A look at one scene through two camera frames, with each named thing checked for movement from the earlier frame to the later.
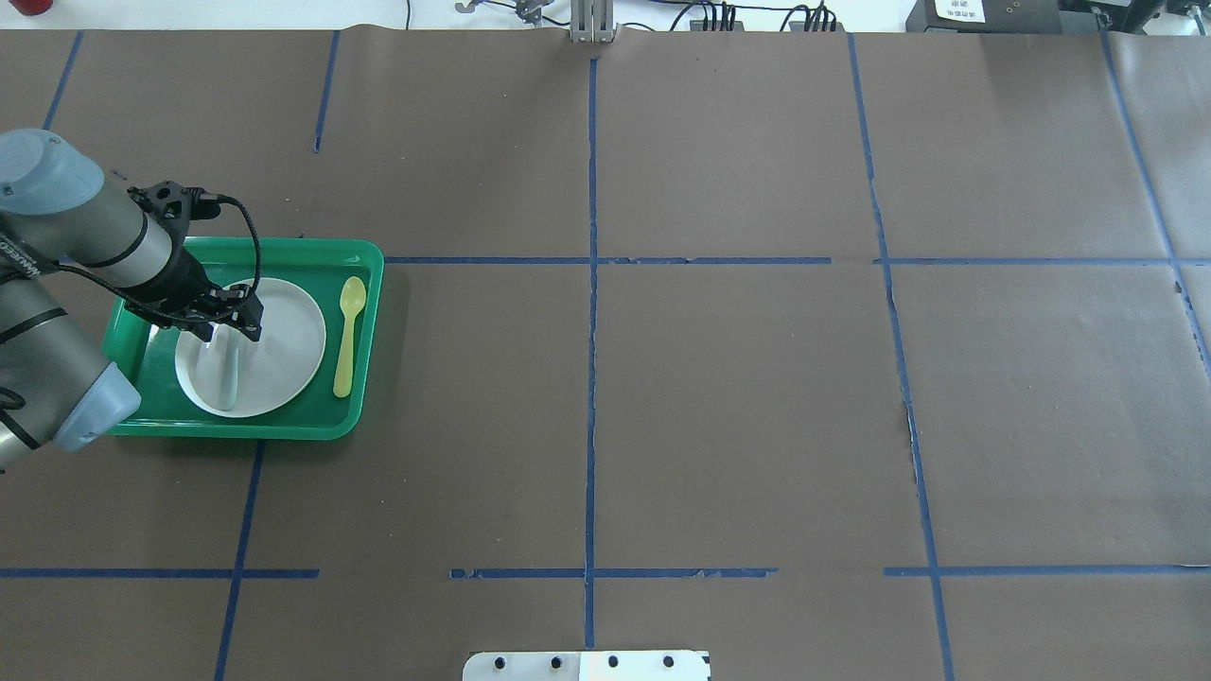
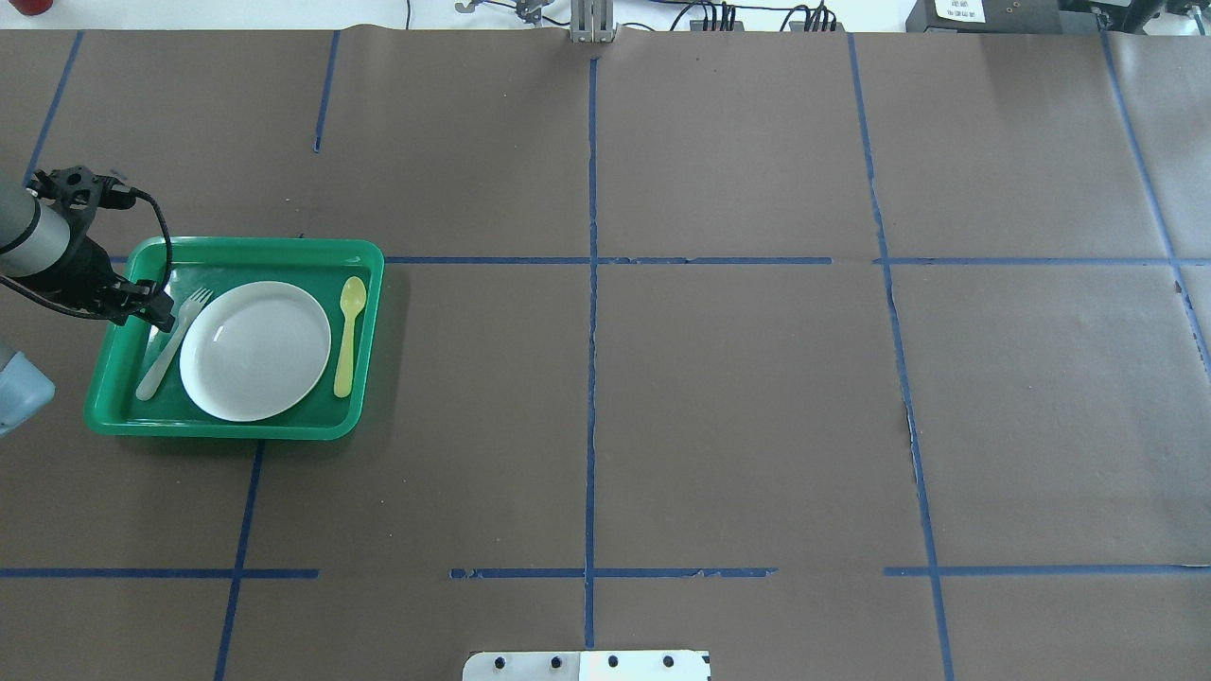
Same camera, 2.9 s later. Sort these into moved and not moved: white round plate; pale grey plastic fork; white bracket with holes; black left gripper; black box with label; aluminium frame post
Moved: pale grey plastic fork; black left gripper
Not moved: aluminium frame post; white round plate; white bracket with holes; black box with label
